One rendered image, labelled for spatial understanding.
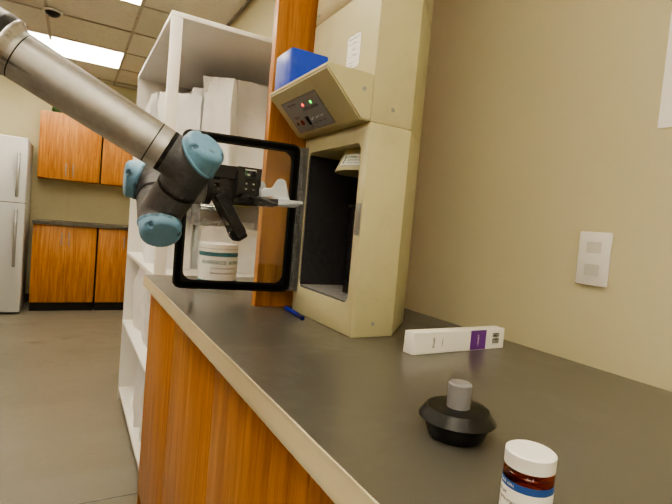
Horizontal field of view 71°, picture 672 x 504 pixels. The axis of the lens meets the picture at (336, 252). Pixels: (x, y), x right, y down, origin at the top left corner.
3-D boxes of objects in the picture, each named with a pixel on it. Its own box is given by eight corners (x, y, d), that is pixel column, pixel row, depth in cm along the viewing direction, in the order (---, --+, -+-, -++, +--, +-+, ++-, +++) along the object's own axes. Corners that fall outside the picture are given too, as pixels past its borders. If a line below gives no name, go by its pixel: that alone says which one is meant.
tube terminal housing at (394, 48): (366, 308, 144) (390, 51, 140) (438, 334, 115) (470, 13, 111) (291, 309, 131) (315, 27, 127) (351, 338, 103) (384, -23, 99)
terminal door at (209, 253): (289, 292, 129) (301, 145, 127) (171, 288, 119) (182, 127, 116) (288, 291, 130) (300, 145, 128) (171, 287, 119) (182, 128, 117)
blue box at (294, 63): (308, 100, 127) (311, 66, 126) (325, 93, 118) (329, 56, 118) (273, 92, 122) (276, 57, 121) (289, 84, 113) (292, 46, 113)
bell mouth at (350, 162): (378, 181, 130) (380, 161, 130) (419, 178, 115) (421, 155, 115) (322, 172, 122) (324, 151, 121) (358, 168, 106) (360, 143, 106)
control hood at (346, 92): (305, 139, 129) (308, 102, 128) (370, 121, 101) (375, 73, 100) (266, 132, 123) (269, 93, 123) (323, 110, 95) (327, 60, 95)
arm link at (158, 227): (159, 202, 79) (154, 161, 86) (129, 244, 84) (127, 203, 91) (201, 216, 85) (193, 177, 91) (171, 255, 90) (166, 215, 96)
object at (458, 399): (456, 416, 63) (461, 367, 63) (511, 446, 55) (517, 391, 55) (401, 424, 59) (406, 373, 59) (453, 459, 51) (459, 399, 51)
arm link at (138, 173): (122, 208, 92) (121, 180, 97) (180, 213, 97) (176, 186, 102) (127, 177, 87) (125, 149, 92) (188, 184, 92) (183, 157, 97)
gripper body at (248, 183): (265, 169, 102) (209, 161, 96) (262, 209, 102) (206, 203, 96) (253, 171, 109) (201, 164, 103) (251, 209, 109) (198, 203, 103)
